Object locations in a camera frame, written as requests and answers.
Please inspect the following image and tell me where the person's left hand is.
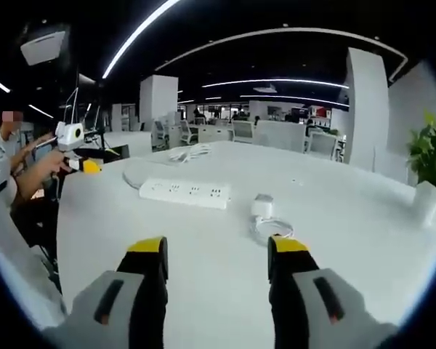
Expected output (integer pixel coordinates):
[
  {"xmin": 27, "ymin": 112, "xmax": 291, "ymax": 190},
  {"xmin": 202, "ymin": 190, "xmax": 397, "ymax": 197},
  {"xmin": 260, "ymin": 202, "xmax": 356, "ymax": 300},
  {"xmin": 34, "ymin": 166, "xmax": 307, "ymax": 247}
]
[{"xmin": 39, "ymin": 148, "xmax": 71, "ymax": 176}]

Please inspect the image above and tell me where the long ceiling light strip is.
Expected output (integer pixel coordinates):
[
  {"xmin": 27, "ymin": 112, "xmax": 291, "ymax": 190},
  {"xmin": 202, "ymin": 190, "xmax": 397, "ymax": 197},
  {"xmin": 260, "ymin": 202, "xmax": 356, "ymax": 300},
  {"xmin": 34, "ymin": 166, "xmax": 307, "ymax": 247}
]
[{"xmin": 101, "ymin": 0, "xmax": 183, "ymax": 79}]

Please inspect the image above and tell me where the white power strip cable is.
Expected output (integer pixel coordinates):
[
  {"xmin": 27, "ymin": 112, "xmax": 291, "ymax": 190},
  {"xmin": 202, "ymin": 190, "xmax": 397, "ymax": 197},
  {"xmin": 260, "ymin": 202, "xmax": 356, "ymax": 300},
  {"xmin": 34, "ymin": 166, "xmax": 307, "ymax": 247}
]
[{"xmin": 122, "ymin": 161, "xmax": 176, "ymax": 190}]

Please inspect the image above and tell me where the white office chair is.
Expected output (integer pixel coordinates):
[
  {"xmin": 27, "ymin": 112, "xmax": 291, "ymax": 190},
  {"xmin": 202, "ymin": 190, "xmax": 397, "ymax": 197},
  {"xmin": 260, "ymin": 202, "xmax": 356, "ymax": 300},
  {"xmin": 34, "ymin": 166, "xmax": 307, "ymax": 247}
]
[
  {"xmin": 307, "ymin": 131, "xmax": 339, "ymax": 159},
  {"xmin": 179, "ymin": 119, "xmax": 199, "ymax": 145},
  {"xmin": 153, "ymin": 121, "xmax": 170, "ymax": 151},
  {"xmin": 232, "ymin": 120, "xmax": 256, "ymax": 144}
]

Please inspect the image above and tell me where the white power strip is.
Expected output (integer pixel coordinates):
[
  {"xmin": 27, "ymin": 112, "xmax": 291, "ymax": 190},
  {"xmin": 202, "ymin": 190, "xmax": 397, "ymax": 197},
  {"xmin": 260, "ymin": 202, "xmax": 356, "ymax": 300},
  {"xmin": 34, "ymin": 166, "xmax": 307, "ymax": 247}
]
[{"xmin": 138, "ymin": 177, "xmax": 231, "ymax": 210}]

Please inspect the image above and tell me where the white cable bundle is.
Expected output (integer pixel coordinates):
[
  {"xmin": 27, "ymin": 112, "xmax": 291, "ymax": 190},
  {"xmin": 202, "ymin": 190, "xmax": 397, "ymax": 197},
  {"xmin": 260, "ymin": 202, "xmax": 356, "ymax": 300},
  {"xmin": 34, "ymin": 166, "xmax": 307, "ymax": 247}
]
[{"xmin": 168, "ymin": 143, "xmax": 214, "ymax": 165}]

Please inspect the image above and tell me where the white charger cable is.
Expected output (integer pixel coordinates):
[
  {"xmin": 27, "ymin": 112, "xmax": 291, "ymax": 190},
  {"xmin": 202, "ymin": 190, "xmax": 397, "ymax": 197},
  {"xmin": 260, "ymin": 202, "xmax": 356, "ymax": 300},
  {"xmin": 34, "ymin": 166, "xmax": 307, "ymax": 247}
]
[{"xmin": 248, "ymin": 213, "xmax": 295, "ymax": 241}]

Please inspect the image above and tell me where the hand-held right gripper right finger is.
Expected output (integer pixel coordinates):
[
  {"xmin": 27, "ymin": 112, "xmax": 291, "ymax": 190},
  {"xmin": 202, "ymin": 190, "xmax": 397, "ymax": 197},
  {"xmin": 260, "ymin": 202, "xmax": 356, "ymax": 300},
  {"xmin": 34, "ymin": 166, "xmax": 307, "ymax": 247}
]
[{"xmin": 267, "ymin": 233, "xmax": 400, "ymax": 349}]

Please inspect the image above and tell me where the white charger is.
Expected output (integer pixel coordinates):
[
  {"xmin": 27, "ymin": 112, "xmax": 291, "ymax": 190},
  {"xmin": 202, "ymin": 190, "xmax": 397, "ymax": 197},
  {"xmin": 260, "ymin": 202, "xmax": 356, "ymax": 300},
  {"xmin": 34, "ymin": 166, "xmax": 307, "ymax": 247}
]
[{"xmin": 250, "ymin": 193, "xmax": 275, "ymax": 218}]

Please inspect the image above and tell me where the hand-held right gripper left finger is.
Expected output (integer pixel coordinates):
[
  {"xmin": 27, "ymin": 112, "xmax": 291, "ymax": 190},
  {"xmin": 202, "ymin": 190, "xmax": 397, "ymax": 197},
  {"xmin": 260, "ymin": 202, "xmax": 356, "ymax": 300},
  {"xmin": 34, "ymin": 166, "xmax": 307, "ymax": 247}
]
[{"xmin": 41, "ymin": 235, "xmax": 169, "ymax": 349}]

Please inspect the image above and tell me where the ceiling air conditioner unit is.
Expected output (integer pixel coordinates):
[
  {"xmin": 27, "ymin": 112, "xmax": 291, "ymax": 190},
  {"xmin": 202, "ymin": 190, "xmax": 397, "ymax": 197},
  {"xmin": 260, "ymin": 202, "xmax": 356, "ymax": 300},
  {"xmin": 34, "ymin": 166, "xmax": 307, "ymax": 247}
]
[{"xmin": 20, "ymin": 30, "xmax": 67, "ymax": 67}]

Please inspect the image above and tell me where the white plant pot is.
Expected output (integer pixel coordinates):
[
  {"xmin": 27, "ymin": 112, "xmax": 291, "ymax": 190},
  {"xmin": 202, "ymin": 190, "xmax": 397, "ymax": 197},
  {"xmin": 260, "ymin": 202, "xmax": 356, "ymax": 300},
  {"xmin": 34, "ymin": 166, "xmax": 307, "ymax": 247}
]
[{"xmin": 411, "ymin": 180, "xmax": 436, "ymax": 229}]

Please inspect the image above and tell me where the white desk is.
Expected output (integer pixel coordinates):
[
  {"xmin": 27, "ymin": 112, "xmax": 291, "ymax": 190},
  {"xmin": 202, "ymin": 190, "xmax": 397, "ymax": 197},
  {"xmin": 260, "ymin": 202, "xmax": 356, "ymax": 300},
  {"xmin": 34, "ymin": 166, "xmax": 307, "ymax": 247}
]
[{"xmin": 56, "ymin": 140, "xmax": 436, "ymax": 349}]

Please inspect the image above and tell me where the black office chair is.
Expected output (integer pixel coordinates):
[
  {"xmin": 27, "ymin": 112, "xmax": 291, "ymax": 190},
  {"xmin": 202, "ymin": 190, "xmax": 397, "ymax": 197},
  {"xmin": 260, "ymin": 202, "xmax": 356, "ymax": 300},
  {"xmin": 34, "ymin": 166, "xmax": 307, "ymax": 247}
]
[{"xmin": 11, "ymin": 180, "xmax": 63, "ymax": 292}]

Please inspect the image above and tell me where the green potted plant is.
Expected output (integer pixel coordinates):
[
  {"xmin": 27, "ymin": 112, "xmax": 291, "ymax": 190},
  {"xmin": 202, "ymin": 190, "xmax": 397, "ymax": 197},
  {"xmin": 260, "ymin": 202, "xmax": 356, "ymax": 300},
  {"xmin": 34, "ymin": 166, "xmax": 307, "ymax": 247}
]
[{"xmin": 405, "ymin": 111, "xmax": 436, "ymax": 205}]

